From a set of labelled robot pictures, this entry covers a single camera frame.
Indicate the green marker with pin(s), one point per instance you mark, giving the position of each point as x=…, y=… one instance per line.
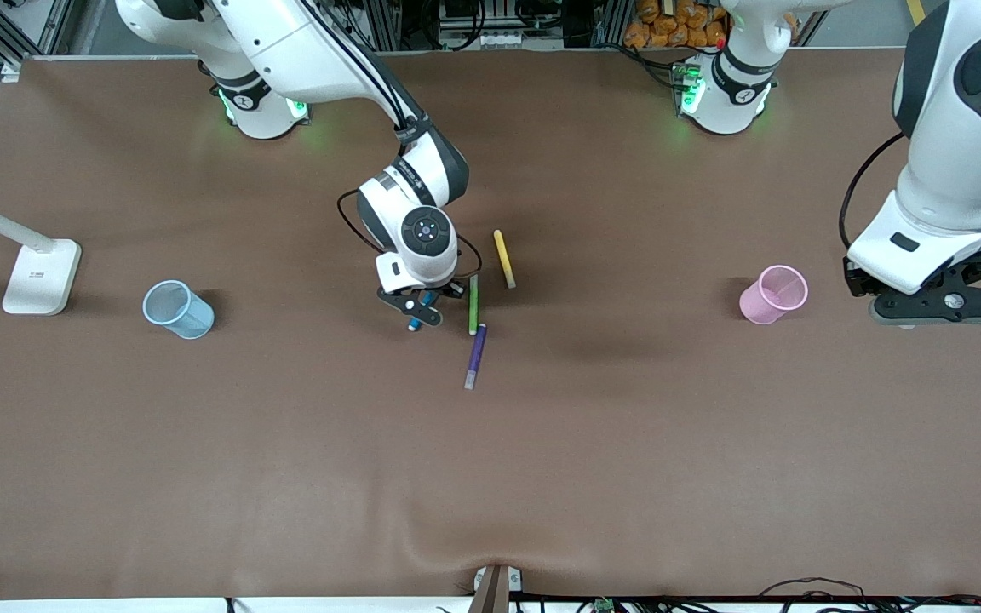
x=473, y=311

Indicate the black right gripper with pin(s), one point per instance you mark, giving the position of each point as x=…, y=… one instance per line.
x=450, y=290

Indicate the orange snack bags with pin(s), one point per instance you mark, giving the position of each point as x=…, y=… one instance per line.
x=669, y=24

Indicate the white table corner bracket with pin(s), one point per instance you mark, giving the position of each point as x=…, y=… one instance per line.
x=10, y=72

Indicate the translucent blue plastic cup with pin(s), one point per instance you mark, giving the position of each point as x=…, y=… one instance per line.
x=180, y=313

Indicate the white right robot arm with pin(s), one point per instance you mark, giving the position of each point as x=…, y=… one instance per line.
x=312, y=51

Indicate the blue marker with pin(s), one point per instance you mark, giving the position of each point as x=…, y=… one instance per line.
x=427, y=300

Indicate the white terminal block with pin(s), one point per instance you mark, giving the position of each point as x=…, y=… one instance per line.
x=482, y=39

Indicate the small green circuit board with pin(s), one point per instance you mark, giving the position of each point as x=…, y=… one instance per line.
x=603, y=605

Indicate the yellow marker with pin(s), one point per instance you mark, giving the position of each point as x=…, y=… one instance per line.
x=504, y=258

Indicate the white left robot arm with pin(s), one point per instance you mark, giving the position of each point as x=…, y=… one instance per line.
x=967, y=128

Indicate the white desk lamp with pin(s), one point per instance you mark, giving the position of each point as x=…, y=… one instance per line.
x=39, y=285

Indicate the aluminium frame struts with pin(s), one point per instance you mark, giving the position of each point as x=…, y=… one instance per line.
x=18, y=25

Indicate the purple marker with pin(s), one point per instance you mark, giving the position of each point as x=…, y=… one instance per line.
x=476, y=356

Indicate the translucent pink plastic cup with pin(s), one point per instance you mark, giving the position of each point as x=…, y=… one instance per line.
x=767, y=302

